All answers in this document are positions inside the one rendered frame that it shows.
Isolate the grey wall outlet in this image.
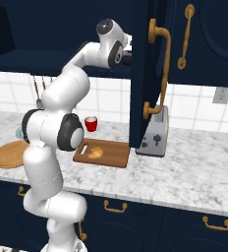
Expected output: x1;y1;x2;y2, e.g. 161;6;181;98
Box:
212;87;228;105

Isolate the round wooden plate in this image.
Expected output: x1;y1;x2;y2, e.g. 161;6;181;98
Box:
0;140;30;170

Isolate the brown wooden cutting board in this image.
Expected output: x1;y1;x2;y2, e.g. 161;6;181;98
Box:
72;138;132;169

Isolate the straight brass door handle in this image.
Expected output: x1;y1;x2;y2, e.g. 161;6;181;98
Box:
177;3;196;70

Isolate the hanging metal spatula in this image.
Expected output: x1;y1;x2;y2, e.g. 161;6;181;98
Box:
32;75;45;110

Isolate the golden croissant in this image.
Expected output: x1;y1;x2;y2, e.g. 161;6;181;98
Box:
86;146;105;160

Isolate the closed navy cabinet door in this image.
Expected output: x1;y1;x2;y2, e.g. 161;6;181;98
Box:
167;0;228;89

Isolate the red cup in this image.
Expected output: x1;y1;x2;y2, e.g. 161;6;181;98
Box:
84;115;99;133

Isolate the navy drawer front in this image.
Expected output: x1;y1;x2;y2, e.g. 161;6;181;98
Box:
161;207;228;252
81;192;167;252

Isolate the navy base cabinet door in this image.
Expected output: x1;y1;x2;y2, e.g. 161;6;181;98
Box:
0;178;50;252

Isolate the silver toaster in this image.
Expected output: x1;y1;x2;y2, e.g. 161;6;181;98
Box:
135;104;170;158

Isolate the open navy cabinet door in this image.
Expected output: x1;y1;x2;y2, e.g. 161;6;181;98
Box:
129;0;173;150

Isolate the navy wall cabinet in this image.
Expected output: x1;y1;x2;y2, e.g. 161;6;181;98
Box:
0;0;134;80

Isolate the teal round object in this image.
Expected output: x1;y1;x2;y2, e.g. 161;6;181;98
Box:
15;126;25;140

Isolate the brass base cabinet handle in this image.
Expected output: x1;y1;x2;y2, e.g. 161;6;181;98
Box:
78;219;87;242

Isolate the brass drawer handle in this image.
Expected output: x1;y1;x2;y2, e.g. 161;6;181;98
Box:
17;185;27;198
201;215;228;231
102;199;129;215

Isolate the curved brass door handle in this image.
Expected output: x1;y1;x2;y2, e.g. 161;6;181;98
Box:
142;18;172;121

